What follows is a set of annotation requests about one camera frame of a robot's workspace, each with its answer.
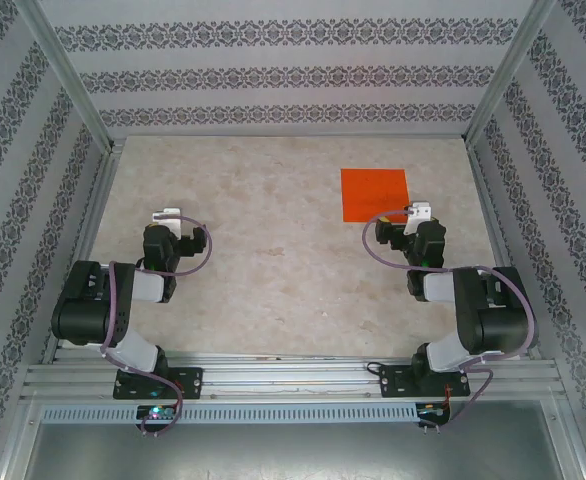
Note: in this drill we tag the orange paper sheet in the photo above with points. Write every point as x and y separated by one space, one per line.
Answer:
373 192

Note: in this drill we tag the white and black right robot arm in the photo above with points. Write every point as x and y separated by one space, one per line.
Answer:
498 320

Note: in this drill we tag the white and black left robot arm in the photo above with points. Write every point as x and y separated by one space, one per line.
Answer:
80 310

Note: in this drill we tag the grey metal sheet panel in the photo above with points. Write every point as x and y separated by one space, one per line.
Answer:
293 455

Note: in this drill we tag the left controller board with LEDs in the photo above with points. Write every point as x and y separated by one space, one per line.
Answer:
155 412

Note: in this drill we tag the controller board with leds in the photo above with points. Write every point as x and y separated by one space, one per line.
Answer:
430 410
155 412

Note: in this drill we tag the right controller board with LEDs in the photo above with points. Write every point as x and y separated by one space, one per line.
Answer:
430 410

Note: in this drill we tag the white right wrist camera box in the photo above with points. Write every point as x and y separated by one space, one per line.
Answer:
419 211

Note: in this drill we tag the aluminium side rail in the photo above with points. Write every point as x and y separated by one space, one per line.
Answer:
520 340
95 210

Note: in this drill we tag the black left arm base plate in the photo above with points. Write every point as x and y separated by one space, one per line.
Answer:
188 382

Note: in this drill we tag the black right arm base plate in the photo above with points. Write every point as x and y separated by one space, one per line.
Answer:
395 382

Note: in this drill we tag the aluminium mounting rail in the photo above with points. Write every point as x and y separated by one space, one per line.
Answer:
293 375

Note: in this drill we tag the aluminium frame post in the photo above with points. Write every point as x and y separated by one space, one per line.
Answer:
508 75
68 80

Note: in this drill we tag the aluminium frame bar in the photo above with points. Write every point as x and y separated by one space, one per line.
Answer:
573 440
18 440

